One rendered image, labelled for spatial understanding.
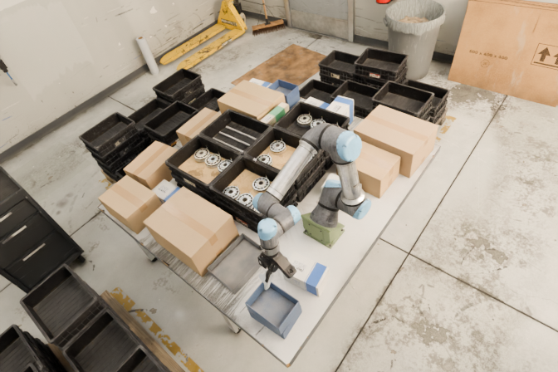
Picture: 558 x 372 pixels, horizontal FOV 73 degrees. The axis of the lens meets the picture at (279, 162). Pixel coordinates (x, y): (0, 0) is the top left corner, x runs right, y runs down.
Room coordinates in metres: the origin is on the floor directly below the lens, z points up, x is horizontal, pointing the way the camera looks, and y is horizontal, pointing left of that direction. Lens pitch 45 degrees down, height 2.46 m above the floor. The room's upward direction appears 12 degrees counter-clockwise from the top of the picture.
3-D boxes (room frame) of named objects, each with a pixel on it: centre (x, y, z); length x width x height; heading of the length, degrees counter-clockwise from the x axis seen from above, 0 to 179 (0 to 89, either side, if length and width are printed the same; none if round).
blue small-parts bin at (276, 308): (0.76, 0.16, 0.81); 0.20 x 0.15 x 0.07; 43
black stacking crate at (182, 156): (1.71, 0.45, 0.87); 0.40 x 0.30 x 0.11; 44
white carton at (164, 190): (1.63, 0.72, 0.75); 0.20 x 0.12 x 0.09; 45
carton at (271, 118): (2.08, -0.04, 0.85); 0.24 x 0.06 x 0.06; 132
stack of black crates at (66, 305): (1.15, 1.39, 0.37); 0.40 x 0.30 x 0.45; 43
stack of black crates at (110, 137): (2.71, 1.40, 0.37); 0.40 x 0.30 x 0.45; 133
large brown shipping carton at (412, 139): (1.66, -0.73, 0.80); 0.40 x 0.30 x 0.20; 40
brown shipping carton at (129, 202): (1.60, 0.94, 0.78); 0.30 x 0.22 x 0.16; 44
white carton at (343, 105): (2.01, -0.48, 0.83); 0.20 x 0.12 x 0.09; 137
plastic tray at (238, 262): (1.07, 0.31, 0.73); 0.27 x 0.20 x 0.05; 131
